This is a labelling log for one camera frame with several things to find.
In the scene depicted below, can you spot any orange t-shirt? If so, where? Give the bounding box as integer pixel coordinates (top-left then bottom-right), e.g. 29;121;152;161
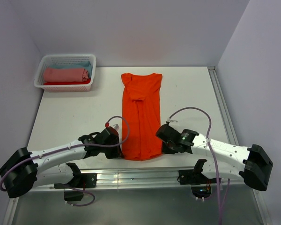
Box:
121;73;163;161

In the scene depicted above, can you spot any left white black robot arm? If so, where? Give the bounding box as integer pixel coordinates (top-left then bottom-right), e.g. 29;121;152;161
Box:
0;126;123;198

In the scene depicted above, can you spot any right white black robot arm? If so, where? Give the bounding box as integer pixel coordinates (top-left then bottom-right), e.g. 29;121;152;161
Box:
156;124;273;191

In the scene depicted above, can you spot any rolled red t-shirt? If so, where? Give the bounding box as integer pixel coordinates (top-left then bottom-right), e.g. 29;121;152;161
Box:
44;79;91;86

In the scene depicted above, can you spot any rolled light blue t-shirt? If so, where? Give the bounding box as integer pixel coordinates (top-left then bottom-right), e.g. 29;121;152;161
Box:
49;61;92;74

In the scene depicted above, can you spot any white plastic mesh basket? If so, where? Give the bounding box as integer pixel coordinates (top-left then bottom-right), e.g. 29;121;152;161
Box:
34;54;96;92

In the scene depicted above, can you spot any rolled pink t-shirt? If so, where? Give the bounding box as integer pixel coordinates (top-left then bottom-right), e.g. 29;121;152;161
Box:
43;68;89;83

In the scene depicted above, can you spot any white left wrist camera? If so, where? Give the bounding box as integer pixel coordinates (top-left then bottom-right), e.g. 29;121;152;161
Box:
105;122;119;131

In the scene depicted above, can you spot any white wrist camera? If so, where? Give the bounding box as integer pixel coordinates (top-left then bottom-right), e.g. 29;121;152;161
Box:
105;122;119;131
166;118;178;125

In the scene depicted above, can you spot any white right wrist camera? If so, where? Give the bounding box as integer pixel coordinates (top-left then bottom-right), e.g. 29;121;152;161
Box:
166;118;178;125

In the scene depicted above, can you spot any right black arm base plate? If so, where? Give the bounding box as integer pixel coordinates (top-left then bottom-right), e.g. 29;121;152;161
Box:
177;169;216;185

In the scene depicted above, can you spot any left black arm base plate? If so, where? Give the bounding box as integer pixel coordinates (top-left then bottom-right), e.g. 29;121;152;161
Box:
53;173;97;189

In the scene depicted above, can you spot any aluminium right side rail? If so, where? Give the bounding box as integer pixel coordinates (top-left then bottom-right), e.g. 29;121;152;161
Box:
207;66;246;166

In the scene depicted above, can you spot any aluminium front rail frame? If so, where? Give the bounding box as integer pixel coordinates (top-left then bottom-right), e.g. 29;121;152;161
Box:
2;165;272;225

